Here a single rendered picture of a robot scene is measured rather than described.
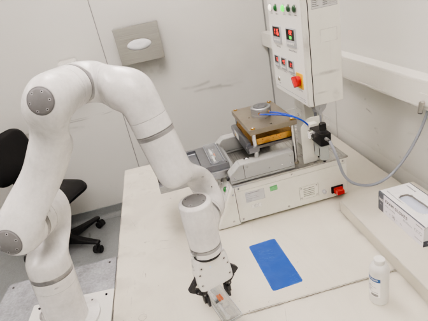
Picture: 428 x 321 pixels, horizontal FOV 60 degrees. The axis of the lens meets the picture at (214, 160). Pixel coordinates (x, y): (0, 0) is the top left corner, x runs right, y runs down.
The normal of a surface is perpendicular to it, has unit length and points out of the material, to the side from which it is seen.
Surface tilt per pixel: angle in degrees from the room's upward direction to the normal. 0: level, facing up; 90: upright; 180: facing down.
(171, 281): 0
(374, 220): 0
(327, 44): 90
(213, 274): 90
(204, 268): 87
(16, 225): 67
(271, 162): 90
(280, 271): 0
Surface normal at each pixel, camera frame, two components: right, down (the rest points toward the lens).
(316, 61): 0.20, 0.40
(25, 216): 0.18, 0.03
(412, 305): -0.18, -0.88
